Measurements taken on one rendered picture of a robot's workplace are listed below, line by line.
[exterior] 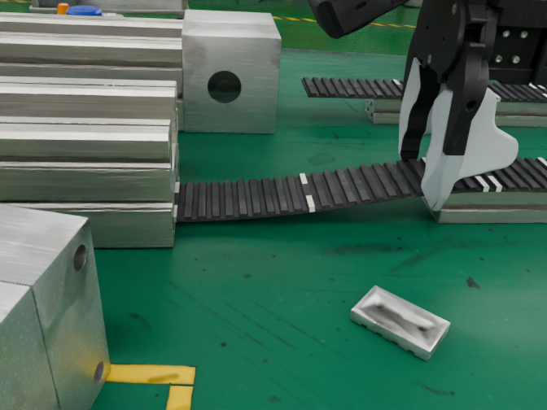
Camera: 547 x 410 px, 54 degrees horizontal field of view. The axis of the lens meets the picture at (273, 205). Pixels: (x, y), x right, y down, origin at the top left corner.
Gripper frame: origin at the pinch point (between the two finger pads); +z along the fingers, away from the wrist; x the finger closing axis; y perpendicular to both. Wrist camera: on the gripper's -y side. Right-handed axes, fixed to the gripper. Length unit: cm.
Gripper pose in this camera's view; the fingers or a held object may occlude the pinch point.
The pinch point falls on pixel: (414, 175)
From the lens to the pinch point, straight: 42.5
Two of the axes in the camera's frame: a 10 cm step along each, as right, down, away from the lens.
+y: 9.9, 0.0, 1.2
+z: -0.7, 8.5, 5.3
